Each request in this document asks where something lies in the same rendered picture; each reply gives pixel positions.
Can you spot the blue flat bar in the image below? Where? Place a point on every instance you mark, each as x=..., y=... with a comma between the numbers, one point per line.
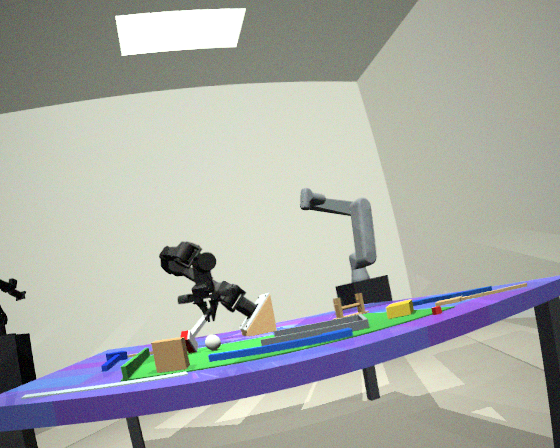
x=282, y=345
x=452, y=295

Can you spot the white flat bar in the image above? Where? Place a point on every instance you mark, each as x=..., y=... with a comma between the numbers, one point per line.
x=104, y=386

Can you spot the green rectangular mat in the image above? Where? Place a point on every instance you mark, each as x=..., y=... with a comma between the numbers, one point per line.
x=200, y=360

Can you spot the white golf ball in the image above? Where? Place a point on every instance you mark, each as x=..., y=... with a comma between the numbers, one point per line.
x=213, y=342

